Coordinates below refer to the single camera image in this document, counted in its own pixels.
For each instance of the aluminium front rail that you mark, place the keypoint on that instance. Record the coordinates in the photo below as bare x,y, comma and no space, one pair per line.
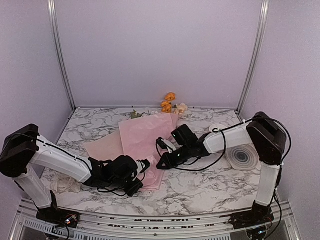
102,226

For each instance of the pink wrapping paper sheet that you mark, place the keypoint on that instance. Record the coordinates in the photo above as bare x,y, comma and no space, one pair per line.
137,138

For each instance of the aluminium frame post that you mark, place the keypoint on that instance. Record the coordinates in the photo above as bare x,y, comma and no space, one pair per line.
59,52
260,34

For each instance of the peach flower long green stem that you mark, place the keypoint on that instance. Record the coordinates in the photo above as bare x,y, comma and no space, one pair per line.
179,109

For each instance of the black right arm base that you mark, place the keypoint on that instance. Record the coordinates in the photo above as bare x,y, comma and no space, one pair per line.
259,214

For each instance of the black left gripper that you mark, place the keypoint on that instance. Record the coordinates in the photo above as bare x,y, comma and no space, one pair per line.
138,185

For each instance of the white flower bunch green leaves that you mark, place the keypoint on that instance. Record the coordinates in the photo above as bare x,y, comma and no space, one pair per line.
135,114

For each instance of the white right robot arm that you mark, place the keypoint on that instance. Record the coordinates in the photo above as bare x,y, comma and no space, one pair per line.
257,142

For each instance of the orange flower stem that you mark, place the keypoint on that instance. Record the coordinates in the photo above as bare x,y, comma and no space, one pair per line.
166,104

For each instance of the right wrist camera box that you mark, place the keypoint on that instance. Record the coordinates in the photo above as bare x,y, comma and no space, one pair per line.
184,136

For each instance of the cream ribbon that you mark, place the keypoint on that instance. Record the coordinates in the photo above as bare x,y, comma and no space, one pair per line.
63,183

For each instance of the orange bowl white inside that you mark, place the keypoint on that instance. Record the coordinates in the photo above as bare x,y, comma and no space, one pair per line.
216,126

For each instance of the aluminium frame right post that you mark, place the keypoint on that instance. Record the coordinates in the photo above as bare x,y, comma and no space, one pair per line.
260,34

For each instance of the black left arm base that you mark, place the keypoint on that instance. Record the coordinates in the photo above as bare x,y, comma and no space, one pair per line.
55,215

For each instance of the aluminium frame left post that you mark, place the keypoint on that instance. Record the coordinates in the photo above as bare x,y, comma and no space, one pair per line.
59,52

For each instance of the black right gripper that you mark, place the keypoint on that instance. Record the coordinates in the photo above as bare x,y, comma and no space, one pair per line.
170,163

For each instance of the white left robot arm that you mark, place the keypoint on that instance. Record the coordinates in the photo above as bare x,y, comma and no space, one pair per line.
26,148

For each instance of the grey swirl ceramic plate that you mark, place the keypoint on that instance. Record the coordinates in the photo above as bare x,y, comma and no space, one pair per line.
242,157

